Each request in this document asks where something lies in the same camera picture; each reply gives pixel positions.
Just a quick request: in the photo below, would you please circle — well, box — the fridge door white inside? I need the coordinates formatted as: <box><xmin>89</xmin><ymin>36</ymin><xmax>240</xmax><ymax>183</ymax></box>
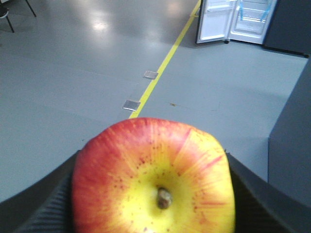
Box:
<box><xmin>196</xmin><ymin>0</ymin><xmax>237</xmax><ymax>44</ymax></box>

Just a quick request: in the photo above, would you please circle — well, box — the metal floor plate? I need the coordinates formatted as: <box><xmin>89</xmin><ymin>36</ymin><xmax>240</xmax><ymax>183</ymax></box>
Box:
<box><xmin>143</xmin><ymin>70</ymin><xmax>158</xmax><ymax>80</ymax></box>
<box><xmin>122</xmin><ymin>100</ymin><xmax>140</xmax><ymax>112</ymax></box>

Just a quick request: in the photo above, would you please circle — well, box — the metal floor plate near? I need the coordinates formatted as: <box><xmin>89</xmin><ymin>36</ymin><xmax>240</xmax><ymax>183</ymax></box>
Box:
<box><xmin>122</xmin><ymin>100</ymin><xmax>140</xmax><ymax>112</ymax></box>

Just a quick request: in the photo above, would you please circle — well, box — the grey side cabinet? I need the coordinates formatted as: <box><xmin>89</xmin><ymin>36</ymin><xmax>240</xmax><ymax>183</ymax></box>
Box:
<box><xmin>268</xmin><ymin>61</ymin><xmax>311</xmax><ymax>206</ymax></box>

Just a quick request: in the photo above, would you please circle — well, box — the metal floor plate far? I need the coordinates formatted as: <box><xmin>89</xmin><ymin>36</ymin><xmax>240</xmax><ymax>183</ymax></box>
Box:
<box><xmin>143</xmin><ymin>70</ymin><xmax>158</xmax><ymax>80</ymax></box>

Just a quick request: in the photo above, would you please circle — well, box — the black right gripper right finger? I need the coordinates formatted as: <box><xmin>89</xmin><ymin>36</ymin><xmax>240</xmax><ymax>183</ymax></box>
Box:
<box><xmin>227</xmin><ymin>153</ymin><xmax>311</xmax><ymax>233</ymax></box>

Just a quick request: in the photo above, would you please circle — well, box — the dark grey fridge body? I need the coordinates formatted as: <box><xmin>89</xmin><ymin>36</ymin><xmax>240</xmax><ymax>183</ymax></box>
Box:
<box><xmin>228</xmin><ymin>0</ymin><xmax>311</xmax><ymax>58</ymax></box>

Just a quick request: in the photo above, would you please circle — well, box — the red yellow apple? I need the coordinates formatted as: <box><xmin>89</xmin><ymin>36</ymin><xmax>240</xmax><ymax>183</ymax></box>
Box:
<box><xmin>72</xmin><ymin>117</ymin><xmax>235</xmax><ymax>233</ymax></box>

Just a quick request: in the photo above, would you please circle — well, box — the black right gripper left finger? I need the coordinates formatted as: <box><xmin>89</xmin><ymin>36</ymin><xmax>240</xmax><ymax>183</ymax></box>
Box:
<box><xmin>0</xmin><ymin>153</ymin><xmax>78</xmax><ymax>233</ymax></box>

